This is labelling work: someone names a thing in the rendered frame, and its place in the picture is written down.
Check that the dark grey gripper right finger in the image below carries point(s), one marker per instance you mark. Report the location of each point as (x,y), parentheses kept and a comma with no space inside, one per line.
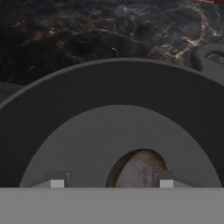
(166,176)

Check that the dark grey pot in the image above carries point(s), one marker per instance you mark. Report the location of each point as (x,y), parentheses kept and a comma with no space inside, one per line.
(116,87)

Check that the brown grey round object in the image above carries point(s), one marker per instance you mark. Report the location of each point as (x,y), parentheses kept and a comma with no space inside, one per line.
(140,169)

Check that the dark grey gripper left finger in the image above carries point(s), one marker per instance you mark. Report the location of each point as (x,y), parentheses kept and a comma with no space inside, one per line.
(58,176)

